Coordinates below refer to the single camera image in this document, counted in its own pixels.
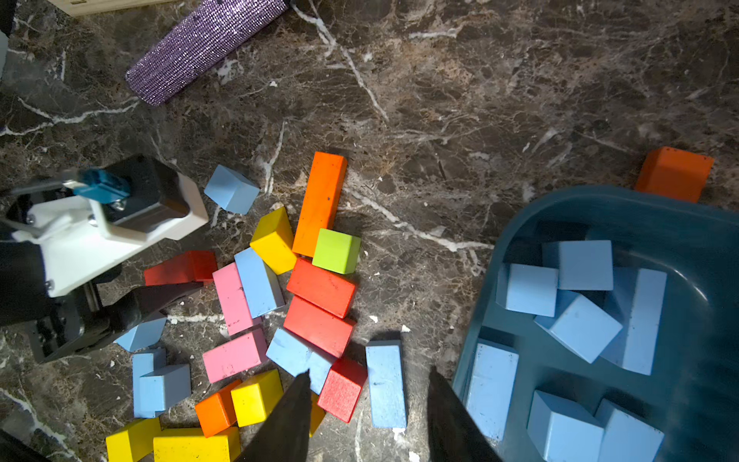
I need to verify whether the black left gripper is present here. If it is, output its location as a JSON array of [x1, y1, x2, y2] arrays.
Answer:
[[1, 239, 204, 364]]

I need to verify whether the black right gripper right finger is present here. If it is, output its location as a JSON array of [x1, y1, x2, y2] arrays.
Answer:
[[426, 366, 502, 462]]

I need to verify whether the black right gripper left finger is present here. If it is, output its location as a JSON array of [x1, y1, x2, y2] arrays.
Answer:
[[237, 372, 312, 462]]

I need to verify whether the light blue thin block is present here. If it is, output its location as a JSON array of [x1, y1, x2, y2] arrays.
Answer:
[[465, 339, 520, 442]]

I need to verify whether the light blue small cube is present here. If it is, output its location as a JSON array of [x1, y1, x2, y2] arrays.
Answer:
[[527, 390, 604, 462]]

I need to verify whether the light blue long block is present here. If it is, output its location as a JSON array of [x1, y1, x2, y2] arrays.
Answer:
[[595, 398, 664, 462]]

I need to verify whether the light blue cube top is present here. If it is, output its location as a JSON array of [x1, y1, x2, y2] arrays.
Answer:
[[542, 240, 614, 291]]

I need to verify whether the yellow cube lower centre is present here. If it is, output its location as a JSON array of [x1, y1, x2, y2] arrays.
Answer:
[[309, 392, 326, 438]]

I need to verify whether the red block left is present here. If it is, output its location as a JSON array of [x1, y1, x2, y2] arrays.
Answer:
[[144, 250, 219, 286]]

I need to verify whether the red block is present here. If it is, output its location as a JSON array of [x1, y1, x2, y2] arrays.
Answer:
[[284, 296, 356, 358], [144, 250, 219, 286], [287, 258, 357, 319]]

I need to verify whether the orange cube lower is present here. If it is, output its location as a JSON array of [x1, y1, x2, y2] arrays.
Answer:
[[196, 379, 242, 438]]

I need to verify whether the small red cube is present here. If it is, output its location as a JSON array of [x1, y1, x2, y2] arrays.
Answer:
[[318, 357, 368, 424]]

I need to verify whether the light blue cube beside long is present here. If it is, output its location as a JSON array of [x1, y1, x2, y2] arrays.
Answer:
[[139, 364, 192, 412]]

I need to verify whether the pink block upper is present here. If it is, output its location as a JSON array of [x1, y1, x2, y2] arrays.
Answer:
[[213, 263, 262, 337]]

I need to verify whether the pink block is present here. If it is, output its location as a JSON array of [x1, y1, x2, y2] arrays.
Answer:
[[213, 263, 262, 337], [203, 327, 268, 384]]

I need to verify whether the pink block lower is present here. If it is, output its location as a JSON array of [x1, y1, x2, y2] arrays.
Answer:
[[203, 327, 268, 384]]

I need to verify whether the long yellow block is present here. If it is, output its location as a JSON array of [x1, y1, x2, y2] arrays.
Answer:
[[153, 427, 242, 462]]

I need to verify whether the light blue angled block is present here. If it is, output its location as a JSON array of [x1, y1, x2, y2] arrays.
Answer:
[[235, 248, 285, 318]]

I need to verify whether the small yellow cube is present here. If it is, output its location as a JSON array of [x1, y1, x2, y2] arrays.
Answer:
[[106, 418, 162, 462]]

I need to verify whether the yellow block upper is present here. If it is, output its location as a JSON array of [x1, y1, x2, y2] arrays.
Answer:
[[250, 207, 298, 275]]

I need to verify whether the small light blue tray block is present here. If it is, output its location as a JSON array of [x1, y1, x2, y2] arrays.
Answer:
[[496, 264, 559, 318]]

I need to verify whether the light blue block on cube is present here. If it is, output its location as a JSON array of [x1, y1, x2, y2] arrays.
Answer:
[[534, 291, 623, 364]]

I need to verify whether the lime green cube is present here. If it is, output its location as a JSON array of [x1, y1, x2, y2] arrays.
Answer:
[[312, 228, 361, 275]]

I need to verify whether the purple glitter microphone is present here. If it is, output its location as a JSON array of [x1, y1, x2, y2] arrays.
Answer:
[[125, 0, 289, 106]]

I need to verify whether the tall orange block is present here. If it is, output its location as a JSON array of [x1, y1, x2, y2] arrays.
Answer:
[[293, 152, 348, 257]]

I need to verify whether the dark teal plastic tray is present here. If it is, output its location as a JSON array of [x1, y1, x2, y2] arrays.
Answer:
[[452, 186, 738, 461]]

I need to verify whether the wooden chessboard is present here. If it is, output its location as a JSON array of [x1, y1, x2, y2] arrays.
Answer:
[[49, 0, 172, 17]]

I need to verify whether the small orange cube right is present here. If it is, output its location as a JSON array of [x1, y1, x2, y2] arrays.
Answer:
[[634, 146, 715, 203]]

